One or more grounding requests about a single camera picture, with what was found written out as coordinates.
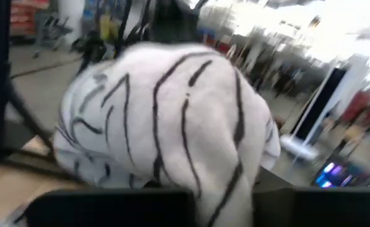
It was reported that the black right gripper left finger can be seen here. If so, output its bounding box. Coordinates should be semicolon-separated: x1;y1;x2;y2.
23;188;198;227

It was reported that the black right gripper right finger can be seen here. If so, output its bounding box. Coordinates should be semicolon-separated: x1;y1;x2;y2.
253;168;370;227

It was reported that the white black-striped cloth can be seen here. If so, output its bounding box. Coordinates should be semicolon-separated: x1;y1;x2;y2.
52;42;282;227

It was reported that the computer with coloured lights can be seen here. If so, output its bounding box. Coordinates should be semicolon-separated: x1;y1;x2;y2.
314;160;362;189

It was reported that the tall white black panel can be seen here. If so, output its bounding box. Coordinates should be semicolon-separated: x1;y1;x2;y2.
279;53;370;162

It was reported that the black office chair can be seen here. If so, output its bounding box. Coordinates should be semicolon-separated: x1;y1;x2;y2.
71;30;107;76

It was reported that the grey metal cart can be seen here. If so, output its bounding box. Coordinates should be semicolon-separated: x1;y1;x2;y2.
33;12;74;51

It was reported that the red storage shelf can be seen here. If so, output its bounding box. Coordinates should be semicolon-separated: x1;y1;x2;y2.
9;0;51;37

